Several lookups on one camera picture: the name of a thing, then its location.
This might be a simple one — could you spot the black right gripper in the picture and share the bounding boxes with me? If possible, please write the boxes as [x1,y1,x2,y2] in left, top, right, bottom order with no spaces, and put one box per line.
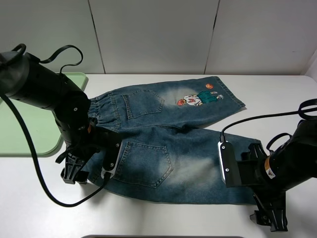
[238,143,288,232]

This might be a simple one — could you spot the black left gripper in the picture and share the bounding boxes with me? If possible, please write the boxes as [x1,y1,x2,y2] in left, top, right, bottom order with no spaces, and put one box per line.
[55,118,116,184]

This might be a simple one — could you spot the children's blue denim shorts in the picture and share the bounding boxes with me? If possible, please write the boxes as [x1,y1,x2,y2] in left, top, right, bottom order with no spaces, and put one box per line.
[88,76,255,205]

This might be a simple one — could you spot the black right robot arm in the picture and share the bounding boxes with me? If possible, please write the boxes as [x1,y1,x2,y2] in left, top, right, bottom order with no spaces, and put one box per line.
[238,120,317,232]

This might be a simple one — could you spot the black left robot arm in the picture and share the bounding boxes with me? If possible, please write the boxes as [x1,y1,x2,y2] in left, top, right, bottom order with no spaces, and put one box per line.
[0,44,121,184]

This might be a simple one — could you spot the light green plastic tray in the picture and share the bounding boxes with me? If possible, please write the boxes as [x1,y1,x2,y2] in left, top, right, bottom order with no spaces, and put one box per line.
[0,71,89,158]

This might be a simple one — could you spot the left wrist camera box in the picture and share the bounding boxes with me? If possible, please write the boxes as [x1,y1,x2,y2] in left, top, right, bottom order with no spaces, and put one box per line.
[101,143,122,179]

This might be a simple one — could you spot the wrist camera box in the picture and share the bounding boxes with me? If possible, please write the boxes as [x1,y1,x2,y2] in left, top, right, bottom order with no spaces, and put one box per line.
[101,143,122,179]
[217,141,242,188]

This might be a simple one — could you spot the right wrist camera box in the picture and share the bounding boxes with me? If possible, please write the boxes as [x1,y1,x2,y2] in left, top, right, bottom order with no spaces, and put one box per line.
[217,141,242,188]

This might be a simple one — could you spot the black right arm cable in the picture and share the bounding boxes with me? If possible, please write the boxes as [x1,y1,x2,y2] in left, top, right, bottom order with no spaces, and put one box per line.
[219,98,317,143]

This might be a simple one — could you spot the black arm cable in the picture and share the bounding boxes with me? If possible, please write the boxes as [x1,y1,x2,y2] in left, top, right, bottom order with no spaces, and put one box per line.
[219,98,317,143]
[0,44,112,208]

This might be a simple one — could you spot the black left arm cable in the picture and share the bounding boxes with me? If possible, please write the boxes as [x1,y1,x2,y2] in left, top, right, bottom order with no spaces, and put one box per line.
[0,44,112,208]

